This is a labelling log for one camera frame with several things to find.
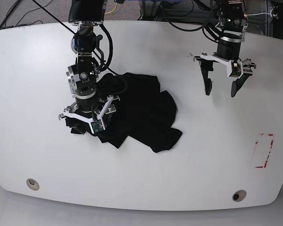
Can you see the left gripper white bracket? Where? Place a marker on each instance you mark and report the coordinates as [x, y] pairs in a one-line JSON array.
[[206, 65]]

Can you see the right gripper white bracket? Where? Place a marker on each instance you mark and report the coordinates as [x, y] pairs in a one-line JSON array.
[[80, 114]]

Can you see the black t-shirt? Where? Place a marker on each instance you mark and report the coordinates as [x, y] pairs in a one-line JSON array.
[[144, 112]]

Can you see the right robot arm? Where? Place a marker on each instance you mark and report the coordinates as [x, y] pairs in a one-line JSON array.
[[93, 46]]

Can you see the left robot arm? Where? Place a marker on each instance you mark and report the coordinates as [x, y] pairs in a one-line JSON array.
[[229, 37]]

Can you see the red tape rectangle marking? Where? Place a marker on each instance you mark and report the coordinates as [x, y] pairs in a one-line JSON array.
[[262, 150]]

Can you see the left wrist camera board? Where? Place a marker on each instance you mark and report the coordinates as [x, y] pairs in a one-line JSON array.
[[234, 69]]

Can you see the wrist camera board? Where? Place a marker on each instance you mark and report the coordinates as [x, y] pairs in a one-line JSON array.
[[234, 69], [97, 126]]

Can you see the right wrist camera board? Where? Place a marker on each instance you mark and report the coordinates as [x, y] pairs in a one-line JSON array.
[[97, 126]]

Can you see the aluminium frame stand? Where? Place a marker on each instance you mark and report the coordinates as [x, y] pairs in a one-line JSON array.
[[149, 9]]

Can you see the left table cable grommet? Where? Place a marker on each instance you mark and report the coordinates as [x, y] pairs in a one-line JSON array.
[[32, 184]]

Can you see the table cable grommet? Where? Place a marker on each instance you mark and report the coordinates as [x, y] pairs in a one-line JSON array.
[[239, 195], [32, 184]]

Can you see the right table cable grommet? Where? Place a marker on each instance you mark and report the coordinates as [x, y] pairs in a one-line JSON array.
[[239, 195]]

